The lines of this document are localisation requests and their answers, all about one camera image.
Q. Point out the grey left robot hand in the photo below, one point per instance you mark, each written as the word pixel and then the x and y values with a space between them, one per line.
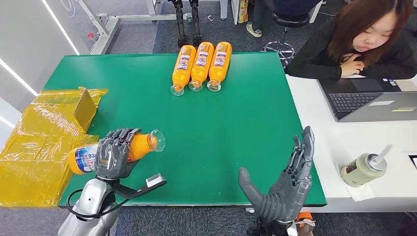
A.
pixel 110 158

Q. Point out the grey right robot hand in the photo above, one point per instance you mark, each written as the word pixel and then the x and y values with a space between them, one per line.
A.
pixel 290 185

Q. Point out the orange detergent bottle blue label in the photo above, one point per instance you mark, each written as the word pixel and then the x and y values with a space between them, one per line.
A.
pixel 141 146

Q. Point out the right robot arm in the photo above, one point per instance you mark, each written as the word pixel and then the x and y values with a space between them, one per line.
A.
pixel 277 215

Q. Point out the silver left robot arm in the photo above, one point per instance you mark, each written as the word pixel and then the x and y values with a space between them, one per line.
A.
pixel 91 202

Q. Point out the orange detergent bottle clear cap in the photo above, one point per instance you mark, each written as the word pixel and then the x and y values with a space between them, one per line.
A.
pixel 182 68
pixel 220 63
pixel 201 65

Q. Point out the yellow film wrapped cardboard box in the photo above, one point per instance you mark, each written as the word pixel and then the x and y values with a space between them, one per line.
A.
pixel 42 140

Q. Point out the pale drink cup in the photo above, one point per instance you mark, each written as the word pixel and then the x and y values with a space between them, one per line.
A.
pixel 361 169

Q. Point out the white drinking straw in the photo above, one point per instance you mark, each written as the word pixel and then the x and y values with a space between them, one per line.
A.
pixel 384 153

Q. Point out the dark grey laptop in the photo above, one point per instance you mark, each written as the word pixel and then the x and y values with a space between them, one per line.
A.
pixel 368 104

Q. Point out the person's hand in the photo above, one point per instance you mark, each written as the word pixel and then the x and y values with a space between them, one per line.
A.
pixel 351 66

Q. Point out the black robot leg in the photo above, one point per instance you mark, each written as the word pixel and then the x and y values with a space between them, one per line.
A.
pixel 180 22
pixel 195 22

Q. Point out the tan paper sheet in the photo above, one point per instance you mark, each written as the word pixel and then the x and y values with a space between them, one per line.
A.
pixel 407 85

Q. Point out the black stool with chrome base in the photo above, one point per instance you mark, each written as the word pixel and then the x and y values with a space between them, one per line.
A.
pixel 286 21

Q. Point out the person at laptop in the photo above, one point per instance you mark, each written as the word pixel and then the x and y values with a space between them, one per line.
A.
pixel 374 35

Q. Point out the person on stool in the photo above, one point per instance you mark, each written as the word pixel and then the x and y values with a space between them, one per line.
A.
pixel 293 6

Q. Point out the yellow printed carton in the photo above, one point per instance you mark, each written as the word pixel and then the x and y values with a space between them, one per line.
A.
pixel 242 11

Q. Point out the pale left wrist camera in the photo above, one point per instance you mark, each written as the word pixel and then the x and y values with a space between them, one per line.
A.
pixel 154 180

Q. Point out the white metal frame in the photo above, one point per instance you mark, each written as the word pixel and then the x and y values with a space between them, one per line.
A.
pixel 107 29

